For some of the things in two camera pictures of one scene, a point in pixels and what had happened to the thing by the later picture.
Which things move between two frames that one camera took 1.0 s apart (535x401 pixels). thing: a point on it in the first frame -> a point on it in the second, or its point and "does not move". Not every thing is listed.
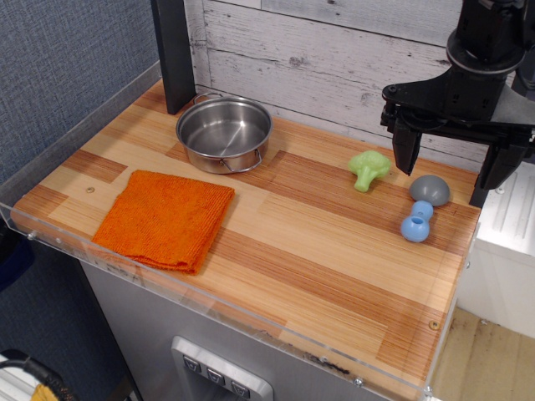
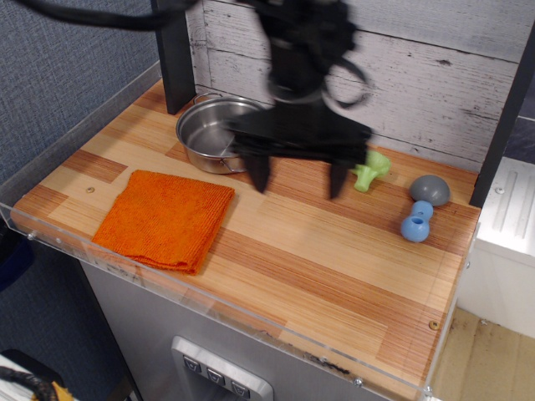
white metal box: x=497 y=283 does not move
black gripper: x=457 y=103 -> x=311 y=129
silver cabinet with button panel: x=175 y=349 does not move
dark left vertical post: x=175 y=53 does not move
